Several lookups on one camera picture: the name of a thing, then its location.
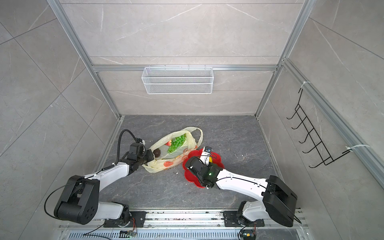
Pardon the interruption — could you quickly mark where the red flower-shaped plastic bowl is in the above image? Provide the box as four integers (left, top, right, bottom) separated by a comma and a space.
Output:
183, 149, 225, 188

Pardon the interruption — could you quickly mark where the dark brown round fake fruit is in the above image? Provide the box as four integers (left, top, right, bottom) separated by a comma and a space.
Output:
153, 149, 161, 158

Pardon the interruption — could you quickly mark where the cream plastic bag fruit print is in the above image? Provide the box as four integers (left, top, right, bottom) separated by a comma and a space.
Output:
143, 127, 203, 173

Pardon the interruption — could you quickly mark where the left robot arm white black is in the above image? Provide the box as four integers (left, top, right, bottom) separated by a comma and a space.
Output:
54, 143, 155, 227

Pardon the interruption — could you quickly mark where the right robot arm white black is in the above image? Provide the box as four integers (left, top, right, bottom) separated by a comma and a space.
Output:
183, 157, 298, 228

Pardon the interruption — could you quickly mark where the green grape bunch fake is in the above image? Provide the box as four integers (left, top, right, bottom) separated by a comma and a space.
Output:
168, 134, 186, 154

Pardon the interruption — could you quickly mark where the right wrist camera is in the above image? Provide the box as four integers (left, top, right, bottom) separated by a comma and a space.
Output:
200, 146, 212, 166

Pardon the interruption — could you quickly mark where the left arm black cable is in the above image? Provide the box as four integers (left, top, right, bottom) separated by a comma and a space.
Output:
115, 129, 139, 166

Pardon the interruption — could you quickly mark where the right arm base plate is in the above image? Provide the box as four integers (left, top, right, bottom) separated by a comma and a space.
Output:
222, 211, 265, 228

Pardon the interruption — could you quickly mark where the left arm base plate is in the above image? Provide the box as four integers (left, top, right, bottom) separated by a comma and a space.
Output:
104, 211, 147, 228

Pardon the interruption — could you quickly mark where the white wire mesh basket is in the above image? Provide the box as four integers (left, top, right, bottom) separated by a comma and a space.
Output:
142, 67, 214, 95

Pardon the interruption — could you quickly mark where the black wire hook rack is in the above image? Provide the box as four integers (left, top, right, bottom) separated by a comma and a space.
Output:
286, 89, 352, 169

